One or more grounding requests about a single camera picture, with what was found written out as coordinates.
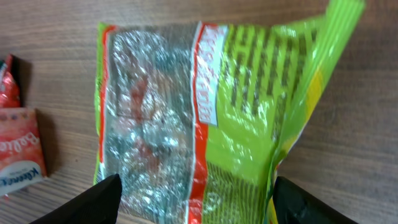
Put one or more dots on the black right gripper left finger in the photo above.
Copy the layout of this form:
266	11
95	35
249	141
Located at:
97	205

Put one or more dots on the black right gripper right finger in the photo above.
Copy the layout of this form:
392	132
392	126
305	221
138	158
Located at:
294	205

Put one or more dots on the red white candy pack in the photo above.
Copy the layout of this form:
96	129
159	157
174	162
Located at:
22	158

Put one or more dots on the green snack bag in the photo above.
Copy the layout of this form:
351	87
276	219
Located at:
196	118

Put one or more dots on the red stick packet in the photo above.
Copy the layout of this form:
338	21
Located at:
10	88

